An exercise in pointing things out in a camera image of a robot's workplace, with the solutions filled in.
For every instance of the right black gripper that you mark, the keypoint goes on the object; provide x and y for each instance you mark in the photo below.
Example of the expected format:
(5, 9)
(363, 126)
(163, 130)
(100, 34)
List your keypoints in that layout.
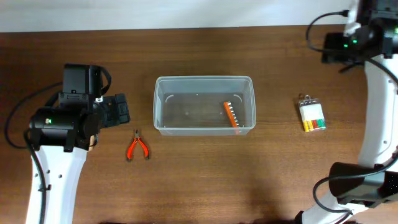
(333, 47)

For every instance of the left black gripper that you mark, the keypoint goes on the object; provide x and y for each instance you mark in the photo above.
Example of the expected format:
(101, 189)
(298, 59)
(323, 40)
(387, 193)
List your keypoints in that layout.
(117, 109)

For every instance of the clear plastic container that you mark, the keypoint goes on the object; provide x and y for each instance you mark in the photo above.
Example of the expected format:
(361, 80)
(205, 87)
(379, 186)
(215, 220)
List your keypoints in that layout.
(193, 105)

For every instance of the clear box coloured plugs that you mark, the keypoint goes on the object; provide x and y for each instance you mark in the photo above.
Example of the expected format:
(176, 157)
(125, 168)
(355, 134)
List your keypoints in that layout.
(312, 114)

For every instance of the orange screwdriver bit holder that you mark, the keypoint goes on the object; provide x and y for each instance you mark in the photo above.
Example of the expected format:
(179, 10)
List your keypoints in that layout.
(231, 114)

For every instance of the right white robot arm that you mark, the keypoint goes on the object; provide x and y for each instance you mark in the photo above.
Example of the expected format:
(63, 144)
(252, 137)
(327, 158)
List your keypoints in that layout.
(369, 40)

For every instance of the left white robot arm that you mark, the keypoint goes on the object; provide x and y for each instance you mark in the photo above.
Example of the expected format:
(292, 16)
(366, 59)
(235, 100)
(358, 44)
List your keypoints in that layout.
(59, 138)

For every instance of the orange scraper wooden handle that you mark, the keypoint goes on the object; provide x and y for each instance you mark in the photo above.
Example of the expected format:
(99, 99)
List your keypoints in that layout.
(93, 142)

